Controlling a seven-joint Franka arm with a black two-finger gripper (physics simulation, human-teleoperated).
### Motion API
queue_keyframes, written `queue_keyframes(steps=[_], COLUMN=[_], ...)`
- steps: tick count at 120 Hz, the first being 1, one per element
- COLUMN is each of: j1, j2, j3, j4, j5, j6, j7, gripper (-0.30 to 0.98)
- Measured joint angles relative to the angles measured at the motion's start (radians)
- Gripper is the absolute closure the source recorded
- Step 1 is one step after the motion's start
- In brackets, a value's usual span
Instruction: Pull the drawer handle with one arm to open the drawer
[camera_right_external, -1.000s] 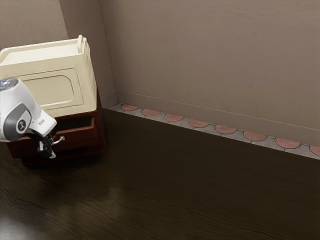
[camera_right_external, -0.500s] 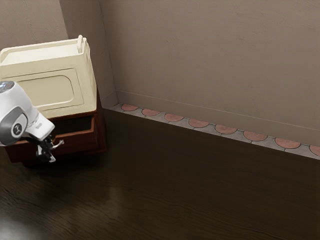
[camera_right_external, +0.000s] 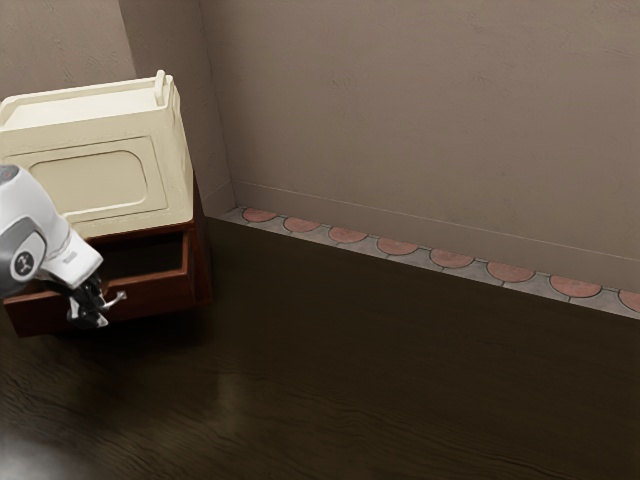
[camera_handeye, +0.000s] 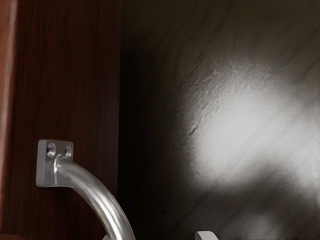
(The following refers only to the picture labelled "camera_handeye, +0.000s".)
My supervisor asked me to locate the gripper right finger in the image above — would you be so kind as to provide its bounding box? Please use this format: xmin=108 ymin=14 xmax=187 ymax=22
xmin=194 ymin=230 xmax=217 ymax=240

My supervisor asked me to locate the dark brown wooden cabinet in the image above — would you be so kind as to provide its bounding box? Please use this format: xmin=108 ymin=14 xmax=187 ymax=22
xmin=0 ymin=0 xmax=137 ymax=240

